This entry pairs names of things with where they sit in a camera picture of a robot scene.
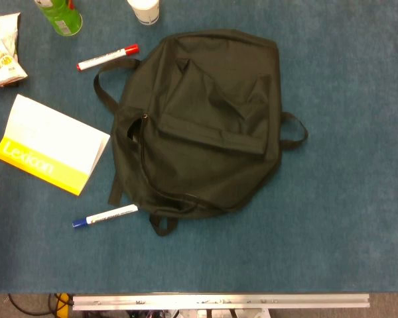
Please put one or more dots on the yellow and white book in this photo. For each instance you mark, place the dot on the yellow and white book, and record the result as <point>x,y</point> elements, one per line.
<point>53,139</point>

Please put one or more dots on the black fabric backpack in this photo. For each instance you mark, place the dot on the black fabric backpack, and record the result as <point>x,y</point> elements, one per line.
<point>202,132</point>

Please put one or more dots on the blue capped whiteboard marker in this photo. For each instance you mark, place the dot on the blue capped whiteboard marker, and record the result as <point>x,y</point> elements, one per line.
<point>109,214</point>

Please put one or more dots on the yellow power strip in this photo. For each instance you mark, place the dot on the yellow power strip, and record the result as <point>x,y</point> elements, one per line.
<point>64,304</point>

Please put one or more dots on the white snack bag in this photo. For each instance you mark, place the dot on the white snack bag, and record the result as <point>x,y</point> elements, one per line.
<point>1,53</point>

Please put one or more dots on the red capped whiteboard marker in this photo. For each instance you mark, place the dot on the red capped whiteboard marker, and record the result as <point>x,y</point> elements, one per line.
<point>103,59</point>

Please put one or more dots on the green chips can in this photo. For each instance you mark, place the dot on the green chips can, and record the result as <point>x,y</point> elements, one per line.
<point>61,16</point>

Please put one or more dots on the white paper cup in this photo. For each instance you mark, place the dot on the white paper cup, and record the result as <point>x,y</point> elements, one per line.
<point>146,11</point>

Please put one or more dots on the blue felt table cover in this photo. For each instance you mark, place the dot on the blue felt table cover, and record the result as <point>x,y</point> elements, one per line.
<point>335,215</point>

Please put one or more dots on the aluminium profile rail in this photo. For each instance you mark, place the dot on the aluminium profile rail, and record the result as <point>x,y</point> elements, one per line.
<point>219,301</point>

